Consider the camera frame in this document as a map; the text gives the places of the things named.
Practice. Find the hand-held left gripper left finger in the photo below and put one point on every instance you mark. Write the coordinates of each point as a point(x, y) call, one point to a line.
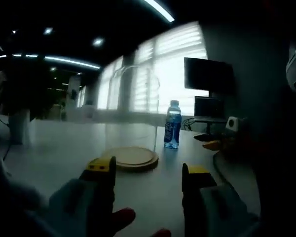
point(93, 197)

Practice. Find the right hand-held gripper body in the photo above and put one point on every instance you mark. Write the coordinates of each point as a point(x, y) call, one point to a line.
point(234, 123)

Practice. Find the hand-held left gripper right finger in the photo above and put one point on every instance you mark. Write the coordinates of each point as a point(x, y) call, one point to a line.
point(197, 197)

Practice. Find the blue drink bottle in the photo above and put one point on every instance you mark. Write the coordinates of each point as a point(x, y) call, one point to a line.
point(172, 128)

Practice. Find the clear glass dome cover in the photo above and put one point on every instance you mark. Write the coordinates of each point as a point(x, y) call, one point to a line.
point(133, 111)

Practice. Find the person's left hand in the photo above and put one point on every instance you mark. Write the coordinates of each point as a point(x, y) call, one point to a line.
point(124, 217)

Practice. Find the small dark monitor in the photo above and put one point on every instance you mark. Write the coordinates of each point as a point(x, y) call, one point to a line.
point(208, 107)

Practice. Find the round wooden base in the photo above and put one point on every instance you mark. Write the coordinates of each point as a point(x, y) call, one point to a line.
point(133, 159)

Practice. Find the large black monitor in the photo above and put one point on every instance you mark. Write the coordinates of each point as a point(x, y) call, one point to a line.
point(208, 74)

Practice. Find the window with white blinds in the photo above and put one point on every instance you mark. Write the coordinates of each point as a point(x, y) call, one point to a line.
point(172, 61)

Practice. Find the white plant pot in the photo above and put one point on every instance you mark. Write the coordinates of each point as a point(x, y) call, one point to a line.
point(19, 126)

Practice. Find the leafy potted plant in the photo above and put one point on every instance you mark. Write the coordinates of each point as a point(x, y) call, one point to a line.
point(24, 84)

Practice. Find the curved ceiling light strip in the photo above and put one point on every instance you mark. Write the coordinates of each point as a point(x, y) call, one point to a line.
point(162, 10)

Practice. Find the straight ceiling light strip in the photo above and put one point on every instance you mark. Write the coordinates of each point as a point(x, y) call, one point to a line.
point(69, 61)

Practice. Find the round ceiling spot light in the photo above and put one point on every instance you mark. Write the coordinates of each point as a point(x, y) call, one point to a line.
point(48, 30)
point(98, 42)

